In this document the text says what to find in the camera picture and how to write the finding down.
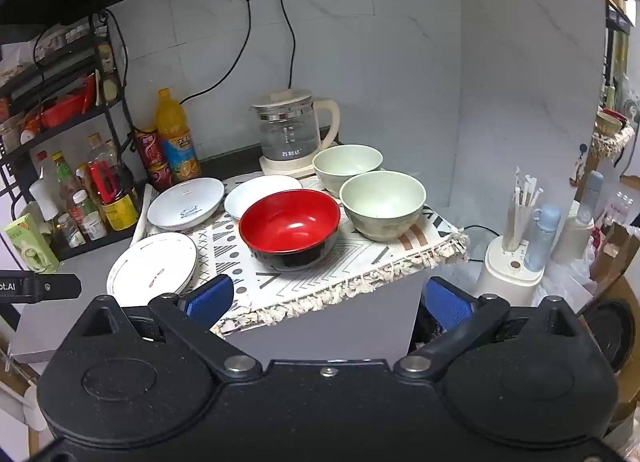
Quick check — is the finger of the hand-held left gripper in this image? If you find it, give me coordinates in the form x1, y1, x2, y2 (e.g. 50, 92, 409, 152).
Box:
0, 273, 82, 303

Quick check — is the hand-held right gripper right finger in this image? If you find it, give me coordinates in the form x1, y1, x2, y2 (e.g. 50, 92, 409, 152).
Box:
395, 277, 588, 380

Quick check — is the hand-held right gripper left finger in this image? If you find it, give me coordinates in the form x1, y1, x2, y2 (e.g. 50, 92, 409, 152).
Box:
75, 275, 262, 382

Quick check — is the white gold-rimmed plate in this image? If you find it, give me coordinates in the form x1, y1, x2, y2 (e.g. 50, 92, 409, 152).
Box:
106, 231, 198, 307

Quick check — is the white plate with script print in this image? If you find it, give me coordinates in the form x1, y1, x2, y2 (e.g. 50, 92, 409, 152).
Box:
146, 177, 226, 231

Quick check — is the red and black bowl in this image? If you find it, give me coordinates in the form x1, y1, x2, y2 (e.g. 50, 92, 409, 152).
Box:
239, 189, 342, 273

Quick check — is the white plate with crossed print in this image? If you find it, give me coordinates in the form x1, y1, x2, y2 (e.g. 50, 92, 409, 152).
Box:
223, 175, 303, 221

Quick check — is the pale green bowl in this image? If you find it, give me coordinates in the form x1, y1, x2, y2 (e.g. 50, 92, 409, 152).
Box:
312, 144, 384, 197
339, 170, 427, 243

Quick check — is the green cardboard box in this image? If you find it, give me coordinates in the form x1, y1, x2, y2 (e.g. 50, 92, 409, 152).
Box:
4, 214, 61, 273

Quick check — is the small clear spice jar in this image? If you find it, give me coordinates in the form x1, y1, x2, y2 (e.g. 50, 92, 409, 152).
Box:
57, 212, 86, 249

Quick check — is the white chopstick holder appliance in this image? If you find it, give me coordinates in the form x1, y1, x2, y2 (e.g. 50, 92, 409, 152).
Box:
472, 234, 546, 307

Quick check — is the small white-label jar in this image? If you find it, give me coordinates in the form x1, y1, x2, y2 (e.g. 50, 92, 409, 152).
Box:
72, 190, 108, 241

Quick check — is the white plastic bottle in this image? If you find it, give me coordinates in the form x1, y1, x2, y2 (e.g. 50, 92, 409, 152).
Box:
29, 179, 60, 223

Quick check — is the patterned fringed table mat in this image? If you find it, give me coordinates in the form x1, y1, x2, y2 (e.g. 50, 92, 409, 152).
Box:
129, 174, 471, 340

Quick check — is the green-label sauce bottle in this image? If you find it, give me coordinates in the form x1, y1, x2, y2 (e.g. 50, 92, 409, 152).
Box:
52, 152, 81, 203

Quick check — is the bundle of paper-wrapped chopsticks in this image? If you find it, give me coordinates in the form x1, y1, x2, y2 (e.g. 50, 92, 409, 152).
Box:
501, 168, 546, 253

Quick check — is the pale blue bottle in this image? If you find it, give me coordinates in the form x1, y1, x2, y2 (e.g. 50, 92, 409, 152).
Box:
522, 204, 562, 273

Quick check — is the red drink can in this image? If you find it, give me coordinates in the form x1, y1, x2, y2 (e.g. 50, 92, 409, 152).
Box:
134, 128, 168, 170
147, 162, 176, 193

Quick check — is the white bottle with blue top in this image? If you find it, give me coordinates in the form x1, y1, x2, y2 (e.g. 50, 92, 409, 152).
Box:
550, 171, 606, 265

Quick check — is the cream kettle base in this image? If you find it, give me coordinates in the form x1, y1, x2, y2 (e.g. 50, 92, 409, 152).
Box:
258, 139, 346, 179

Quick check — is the black round lid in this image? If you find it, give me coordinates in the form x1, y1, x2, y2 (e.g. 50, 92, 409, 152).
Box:
575, 299, 627, 374

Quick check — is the orange juice bottle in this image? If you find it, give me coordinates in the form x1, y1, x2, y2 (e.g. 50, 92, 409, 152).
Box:
155, 88, 202, 183

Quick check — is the red plastic tray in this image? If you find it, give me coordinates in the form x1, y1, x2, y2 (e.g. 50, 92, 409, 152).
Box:
40, 92, 86, 130

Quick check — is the brown cardboard box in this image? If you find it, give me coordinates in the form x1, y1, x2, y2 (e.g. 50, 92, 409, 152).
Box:
590, 222, 640, 293

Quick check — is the glass electric kettle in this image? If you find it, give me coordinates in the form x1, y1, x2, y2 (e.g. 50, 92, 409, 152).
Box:
251, 88, 341, 165

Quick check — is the black metal rack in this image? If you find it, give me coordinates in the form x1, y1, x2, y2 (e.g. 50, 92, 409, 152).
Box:
0, 9, 146, 263

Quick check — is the cluttered wooden shelf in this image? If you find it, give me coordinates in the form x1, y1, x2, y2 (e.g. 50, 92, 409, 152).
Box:
592, 0, 640, 177

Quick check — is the black appliance cable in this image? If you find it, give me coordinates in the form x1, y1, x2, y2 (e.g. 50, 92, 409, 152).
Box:
462, 224, 502, 239

